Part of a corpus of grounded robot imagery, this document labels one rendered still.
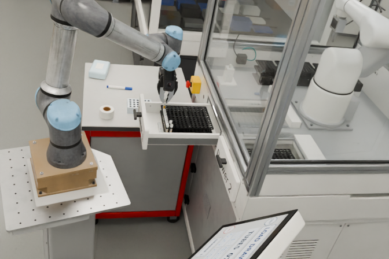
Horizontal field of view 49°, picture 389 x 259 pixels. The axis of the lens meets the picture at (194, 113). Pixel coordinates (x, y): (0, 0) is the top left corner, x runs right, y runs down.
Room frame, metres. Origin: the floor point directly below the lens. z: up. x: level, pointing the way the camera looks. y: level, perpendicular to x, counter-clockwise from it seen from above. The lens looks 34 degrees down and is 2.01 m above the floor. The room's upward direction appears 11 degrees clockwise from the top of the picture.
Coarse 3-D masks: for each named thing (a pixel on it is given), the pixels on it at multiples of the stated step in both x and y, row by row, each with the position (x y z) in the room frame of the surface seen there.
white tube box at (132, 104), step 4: (128, 100) 1.81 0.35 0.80; (132, 100) 1.82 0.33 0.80; (136, 100) 1.83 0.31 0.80; (148, 100) 1.85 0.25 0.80; (128, 104) 1.78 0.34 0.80; (132, 104) 1.78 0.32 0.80; (136, 104) 1.79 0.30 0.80; (128, 108) 1.75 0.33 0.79; (132, 108) 1.76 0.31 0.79; (136, 108) 1.76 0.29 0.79; (128, 112) 1.75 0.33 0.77; (132, 112) 1.76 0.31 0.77
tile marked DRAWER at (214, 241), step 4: (212, 240) 0.86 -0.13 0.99; (216, 240) 0.85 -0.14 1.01; (208, 244) 0.85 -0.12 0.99; (212, 244) 0.84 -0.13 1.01; (204, 248) 0.83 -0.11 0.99; (208, 248) 0.82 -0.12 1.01; (200, 252) 0.81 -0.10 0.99; (204, 252) 0.80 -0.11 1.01; (196, 256) 0.80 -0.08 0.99; (200, 256) 0.79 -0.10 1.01
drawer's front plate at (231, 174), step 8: (224, 144) 1.43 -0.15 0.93; (216, 152) 1.47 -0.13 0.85; (224, 152) 1.39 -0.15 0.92; (216, 160) 1.45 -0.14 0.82; (232, 160) 1.34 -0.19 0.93; (224, 168) 1.35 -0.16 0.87; (232, 168) 1.29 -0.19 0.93; (232, 176) 1.26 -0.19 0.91; (232, 184) 1.24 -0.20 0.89; (232, 192) 1.22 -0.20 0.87; (232, 200) 1.21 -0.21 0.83
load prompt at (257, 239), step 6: (264, 228) 0.81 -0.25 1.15; (270, 228) 0.79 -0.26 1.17; (258, 234) 0.78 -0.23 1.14; (264, 234) 0.77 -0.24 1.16; (252, 240) 0.76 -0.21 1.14; (258, 240) 0.75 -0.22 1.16; (246, 246) 0.74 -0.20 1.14; (252, 246) 0.73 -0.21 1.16; (240, 252) 0.72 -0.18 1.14; (246, 252) 0.71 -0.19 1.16; (234, 258) 0.70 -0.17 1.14; (240, 258) 0.69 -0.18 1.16; (246, 258) 0.68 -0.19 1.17
